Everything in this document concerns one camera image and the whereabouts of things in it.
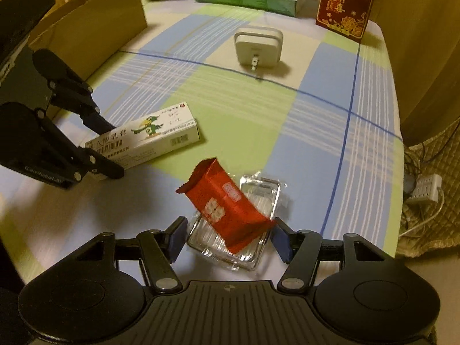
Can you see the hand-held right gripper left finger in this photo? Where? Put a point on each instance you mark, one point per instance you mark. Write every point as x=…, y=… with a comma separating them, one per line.
x=178, y=239

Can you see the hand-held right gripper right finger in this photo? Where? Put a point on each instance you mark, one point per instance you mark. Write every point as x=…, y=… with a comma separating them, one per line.
x=281, y=242

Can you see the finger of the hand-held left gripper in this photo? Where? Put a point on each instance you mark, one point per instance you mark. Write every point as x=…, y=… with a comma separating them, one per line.
x=91, y=115
x=107, y=169

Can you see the white ointment box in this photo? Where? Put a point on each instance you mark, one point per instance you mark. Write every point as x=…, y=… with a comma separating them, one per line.
x=154, y=140

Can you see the clear plastic tray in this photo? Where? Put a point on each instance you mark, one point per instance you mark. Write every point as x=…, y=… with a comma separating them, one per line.
x=262, y=190

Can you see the red snack packet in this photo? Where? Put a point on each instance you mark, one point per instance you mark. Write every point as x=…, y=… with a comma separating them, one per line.
x=226, y=208

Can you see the plaid desktop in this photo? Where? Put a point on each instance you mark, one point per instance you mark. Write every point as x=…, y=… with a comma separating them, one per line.
x=323, y=133

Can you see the cardboard box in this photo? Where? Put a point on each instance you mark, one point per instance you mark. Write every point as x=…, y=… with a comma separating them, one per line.
x=100, y=25

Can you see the white power strip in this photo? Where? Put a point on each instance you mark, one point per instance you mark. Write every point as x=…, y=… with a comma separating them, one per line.
x=426, y=187

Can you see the quilted beige cloth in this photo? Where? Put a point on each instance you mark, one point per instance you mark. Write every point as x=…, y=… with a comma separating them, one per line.
x=438, y=230

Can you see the white charger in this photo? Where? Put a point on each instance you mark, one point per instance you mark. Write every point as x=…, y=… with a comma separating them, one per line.
x=258, y=46

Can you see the yellow curtain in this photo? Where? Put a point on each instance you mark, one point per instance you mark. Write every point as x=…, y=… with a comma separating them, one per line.
x=424, y=61

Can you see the red gift box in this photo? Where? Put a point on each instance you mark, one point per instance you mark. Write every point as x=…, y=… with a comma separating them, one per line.
x=345, y=3

